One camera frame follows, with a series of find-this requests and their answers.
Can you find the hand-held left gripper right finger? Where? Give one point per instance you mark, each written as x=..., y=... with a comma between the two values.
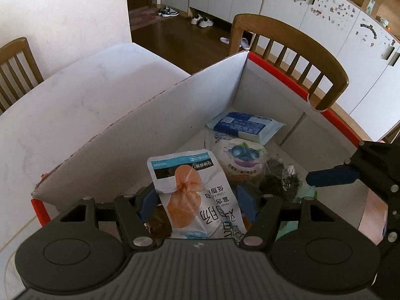
x=245, y=200

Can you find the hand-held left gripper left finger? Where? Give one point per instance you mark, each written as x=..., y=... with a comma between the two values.
x=149, y=200

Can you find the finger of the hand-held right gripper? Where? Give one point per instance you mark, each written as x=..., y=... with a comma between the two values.
x=331, y=176
x=393, y=222

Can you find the dark seaweed snack wrapper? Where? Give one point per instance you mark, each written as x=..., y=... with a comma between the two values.
x=275, y=182
x=159, y=225

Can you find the blueberry bread pack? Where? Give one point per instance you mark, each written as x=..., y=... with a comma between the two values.
x=240, y=159

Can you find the white chicken breast packet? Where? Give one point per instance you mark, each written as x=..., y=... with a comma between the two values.
x=193, y=193

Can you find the red cardboard box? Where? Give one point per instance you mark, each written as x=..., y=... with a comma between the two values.
x=140, y=131

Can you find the blue snack packet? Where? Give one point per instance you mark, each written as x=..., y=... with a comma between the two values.
x=243, y=125

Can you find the white stickered cabinet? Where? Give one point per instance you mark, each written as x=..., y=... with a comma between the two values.
x=343, y=53

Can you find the white slipper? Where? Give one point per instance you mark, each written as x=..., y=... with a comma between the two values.
x=244, y=43
x=225, y=40

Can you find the wooden dining chair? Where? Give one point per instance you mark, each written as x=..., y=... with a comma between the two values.
x=281, y=25
x=15, y=47

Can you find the white sneaker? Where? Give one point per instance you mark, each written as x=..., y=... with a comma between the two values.
x=197, y=19
x=206, y=23

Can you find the red doormat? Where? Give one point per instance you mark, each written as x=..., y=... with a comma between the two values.
x=143, y=17

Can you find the dark sneaker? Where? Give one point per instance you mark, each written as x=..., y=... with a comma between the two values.
x=172, y=13
x=164, y=11

